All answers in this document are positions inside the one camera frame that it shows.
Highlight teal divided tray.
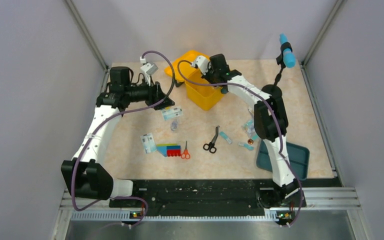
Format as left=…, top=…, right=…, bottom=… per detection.
left=256, top=139, right=310, bottom=180

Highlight white blue wipe sachets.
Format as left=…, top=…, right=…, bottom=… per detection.
left=140, top=133, right=157, bottom=154

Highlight yellow plastic medicine box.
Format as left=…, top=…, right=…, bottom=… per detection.
left=172, top=50, right=224, bottom=111

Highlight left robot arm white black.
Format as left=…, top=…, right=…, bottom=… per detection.
left=61, top=63, right=175, bottom=207

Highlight black handled scissors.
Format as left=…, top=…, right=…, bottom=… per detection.
left=202, top=125, right=220, bottom=154

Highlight light blue plaster strip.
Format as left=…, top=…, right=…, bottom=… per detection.
left=219, top=131, right=233, bottom=144

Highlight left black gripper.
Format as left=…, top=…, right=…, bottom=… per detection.
left=124, top=74, right=175, bottom=110

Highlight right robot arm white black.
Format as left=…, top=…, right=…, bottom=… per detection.
left=193, top=54, right=300, bottom=206

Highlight small clear vial bag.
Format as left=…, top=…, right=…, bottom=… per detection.
left=170, top=119, right=179, bottom=132

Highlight blue microphone on stand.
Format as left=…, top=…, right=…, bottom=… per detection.
left=262, top=33, right=296, bottom=98

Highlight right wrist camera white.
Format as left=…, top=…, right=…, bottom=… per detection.
left=190, top=55, right=210, bottom=76

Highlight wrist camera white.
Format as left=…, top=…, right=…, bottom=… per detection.
left=139, top=56, right=159, bottom=86
left=190, top=55, right=210, bottom=76

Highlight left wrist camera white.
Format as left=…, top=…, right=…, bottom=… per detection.
left=139, top=56, right=159, bottom=86

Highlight clear bag teal items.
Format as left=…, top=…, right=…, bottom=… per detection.
left=242, top=119, right=258, bottom=141

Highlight orange handled scissors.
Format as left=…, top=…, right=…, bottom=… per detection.
left=180, top=141, right=191, bottom=160

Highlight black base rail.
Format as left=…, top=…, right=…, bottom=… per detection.
left=109, top=179, right=306, bottom=217

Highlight colourful stacked card pack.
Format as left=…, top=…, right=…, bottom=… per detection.
left=156, top=144, right=182, bottom=157

